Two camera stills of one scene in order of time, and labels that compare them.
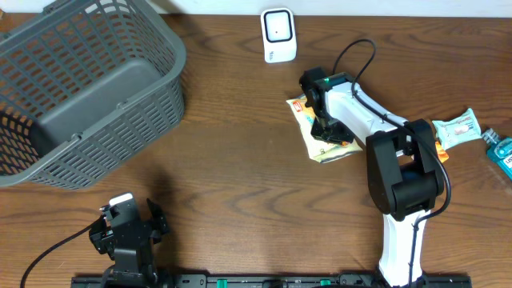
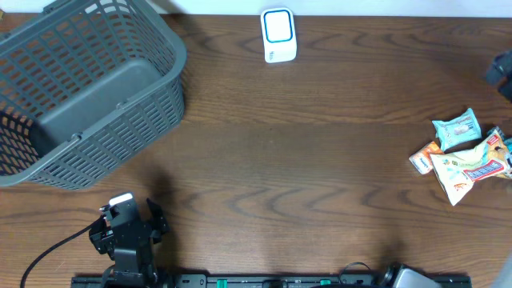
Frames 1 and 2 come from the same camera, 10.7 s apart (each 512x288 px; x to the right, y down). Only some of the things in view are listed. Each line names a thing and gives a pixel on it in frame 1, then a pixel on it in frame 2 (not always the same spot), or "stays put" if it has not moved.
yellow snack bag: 322,150 -> 458,170
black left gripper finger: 159,218 stays put
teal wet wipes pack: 458,130 stays put
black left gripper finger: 102,237 stays put
